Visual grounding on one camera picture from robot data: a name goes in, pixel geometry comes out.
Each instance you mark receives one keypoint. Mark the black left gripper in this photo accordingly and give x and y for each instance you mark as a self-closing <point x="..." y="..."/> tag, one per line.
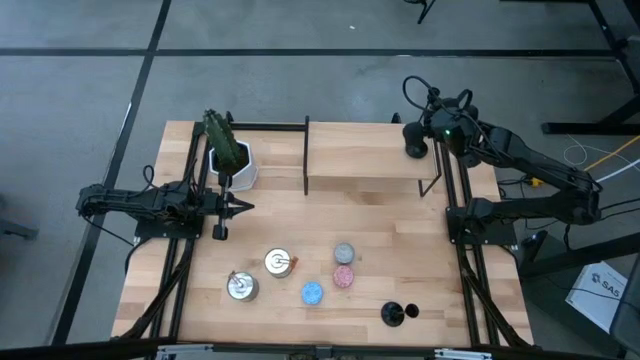
<point x="221" y="210"/>

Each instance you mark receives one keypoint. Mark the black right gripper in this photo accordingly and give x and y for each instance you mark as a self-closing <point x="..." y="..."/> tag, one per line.
<point x="452" y="130"/>

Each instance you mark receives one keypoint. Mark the silver candle tin with tag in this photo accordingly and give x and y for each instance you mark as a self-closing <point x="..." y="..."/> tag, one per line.
<point x="242" y="287"/>
<point x="277" y="262"/>

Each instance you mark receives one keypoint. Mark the blue patterned round tin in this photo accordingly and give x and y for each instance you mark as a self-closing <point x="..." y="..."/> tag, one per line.
<point x="312" y="293"/>

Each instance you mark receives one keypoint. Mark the grey patterned round tin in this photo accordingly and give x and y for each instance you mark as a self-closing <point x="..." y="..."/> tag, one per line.
<point x="344" y="253"/>

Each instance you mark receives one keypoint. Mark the pink patterned round tin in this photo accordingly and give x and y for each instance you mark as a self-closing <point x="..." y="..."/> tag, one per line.
<point x="343" y="276"/>

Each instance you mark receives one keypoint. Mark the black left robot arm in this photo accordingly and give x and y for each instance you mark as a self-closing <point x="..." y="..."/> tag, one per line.
<point x="150" y="202"/>

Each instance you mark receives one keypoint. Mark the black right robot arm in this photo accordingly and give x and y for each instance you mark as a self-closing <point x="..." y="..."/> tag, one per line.
<point x="540" y="165"/>

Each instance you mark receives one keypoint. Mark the white angular plant pot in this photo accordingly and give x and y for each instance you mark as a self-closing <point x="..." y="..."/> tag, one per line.
<point x="247" y="177"/>

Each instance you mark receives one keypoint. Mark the green cactus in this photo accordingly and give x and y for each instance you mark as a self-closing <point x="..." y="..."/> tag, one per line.
<point x="222" y="140"/>

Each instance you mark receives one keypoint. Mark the wooden shelf with black legs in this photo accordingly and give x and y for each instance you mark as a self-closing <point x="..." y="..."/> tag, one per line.
<point x="360" y="150"/>

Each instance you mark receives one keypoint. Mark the black chair leg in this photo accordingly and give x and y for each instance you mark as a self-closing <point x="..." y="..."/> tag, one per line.
<point x="425" y="10"/>

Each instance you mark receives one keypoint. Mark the black stand leg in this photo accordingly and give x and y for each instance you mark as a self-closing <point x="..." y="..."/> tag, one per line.
<point x="590" y="128"/>

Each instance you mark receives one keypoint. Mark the black stand base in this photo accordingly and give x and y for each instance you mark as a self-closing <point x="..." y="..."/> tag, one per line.
<point x="575" y="257"/>

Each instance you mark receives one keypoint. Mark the white printed paper sheet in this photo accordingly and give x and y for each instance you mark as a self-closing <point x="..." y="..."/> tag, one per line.
<point x="597" y="295"/>

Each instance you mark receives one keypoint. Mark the black aluminium table frame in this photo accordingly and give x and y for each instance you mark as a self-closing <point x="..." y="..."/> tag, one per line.
<point x="270" y="127"/>

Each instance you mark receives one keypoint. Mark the silver metal bracket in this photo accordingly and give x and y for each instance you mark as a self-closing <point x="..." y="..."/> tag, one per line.
<point x="462" y="354"/>
<point x="185" y="351"/>

